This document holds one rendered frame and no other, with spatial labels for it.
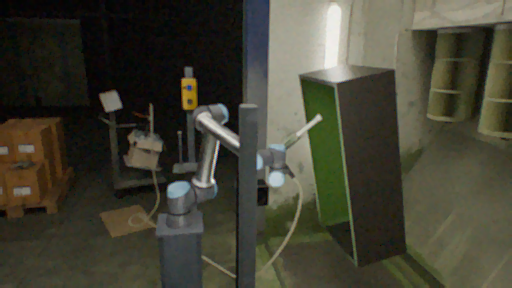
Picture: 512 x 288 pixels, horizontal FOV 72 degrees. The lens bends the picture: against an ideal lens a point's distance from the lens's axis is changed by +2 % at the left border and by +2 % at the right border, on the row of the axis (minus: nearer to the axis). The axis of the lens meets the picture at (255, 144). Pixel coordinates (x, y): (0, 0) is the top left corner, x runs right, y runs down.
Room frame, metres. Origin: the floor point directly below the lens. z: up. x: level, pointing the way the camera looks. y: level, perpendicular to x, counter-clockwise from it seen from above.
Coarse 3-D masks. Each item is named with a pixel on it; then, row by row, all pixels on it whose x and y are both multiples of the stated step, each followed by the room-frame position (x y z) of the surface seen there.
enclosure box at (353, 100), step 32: (320, 96) 2.52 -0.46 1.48; (352, 96) 1.92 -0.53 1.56; (384, 96) 1.97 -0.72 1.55; (320, 128) 2.53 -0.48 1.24; (352, 128) 1.93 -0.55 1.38; (384, 128) 1.97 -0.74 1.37; (320, 160) 2.53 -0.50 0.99; (352, 160) 1.93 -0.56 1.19; (384, 160) 1.98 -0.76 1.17; (320, 192) 2.54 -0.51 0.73; (352, 192) 1.94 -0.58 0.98; (384, 192) 1.98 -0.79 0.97; (352, 224) 1.94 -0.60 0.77; (384, 224) 1.99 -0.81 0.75; (352, 256) 2.08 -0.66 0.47; (384, 256) 2.00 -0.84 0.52
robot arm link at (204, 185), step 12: (216, 108) 2.12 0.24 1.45; (216, 120) 2.11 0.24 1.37; (204, 132) 2.16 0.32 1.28; (204, 144) 2.17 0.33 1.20; (216, 144) 2.18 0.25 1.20; (204, 156) 2.18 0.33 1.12; (204, 168) 2.20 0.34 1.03; (192, 180) 2.26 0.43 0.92; (204, 180) 2.22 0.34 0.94; (204, 192) 2.23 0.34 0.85
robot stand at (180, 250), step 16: (160, 224) 2.15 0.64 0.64; (192, 224) 2.15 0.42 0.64; (160, 240) 2.04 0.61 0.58; (176, 240) 2.04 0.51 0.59; (192, 240) 2.06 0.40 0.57; (160, 256) 2.05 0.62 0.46; (176, 256) 2.04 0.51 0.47; (192, 256) 2.06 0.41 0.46; (160, 272) 2.05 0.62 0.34; (176, 272) 2.04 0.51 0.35; (192, 272) 2.06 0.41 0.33
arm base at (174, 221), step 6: (168, 216) 2.14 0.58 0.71; (174, 216) 2.11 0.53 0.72; (180, 216) 2.11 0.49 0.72; (186, 216) 2.13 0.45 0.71; (192, 216) 2.19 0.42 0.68; (168, 222) 2.12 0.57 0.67; (174, 222) 2.10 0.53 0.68; (180, 222) 2.10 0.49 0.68; (186, 222) 2.12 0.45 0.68; (192, 222) 2.16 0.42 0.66; (174, 228) 2.09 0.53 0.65; (180, 228) 2.09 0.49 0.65
